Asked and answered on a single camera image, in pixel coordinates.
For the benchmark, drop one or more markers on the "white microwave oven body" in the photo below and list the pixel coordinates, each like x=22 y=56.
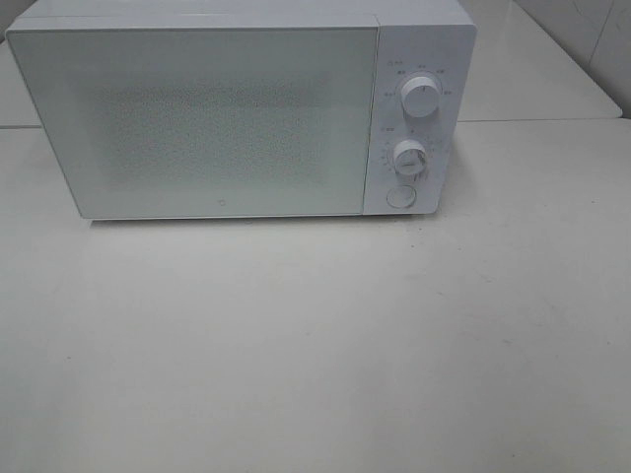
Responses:
x=435 y=37

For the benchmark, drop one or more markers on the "upper white power knob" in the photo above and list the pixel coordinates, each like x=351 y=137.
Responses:
x=420 y=95

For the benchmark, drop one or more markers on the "white microwave door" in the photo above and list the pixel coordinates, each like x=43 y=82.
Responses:
x=195 y=124

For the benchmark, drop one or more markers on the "round door release button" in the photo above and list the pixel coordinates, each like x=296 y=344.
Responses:
x=401 y=197

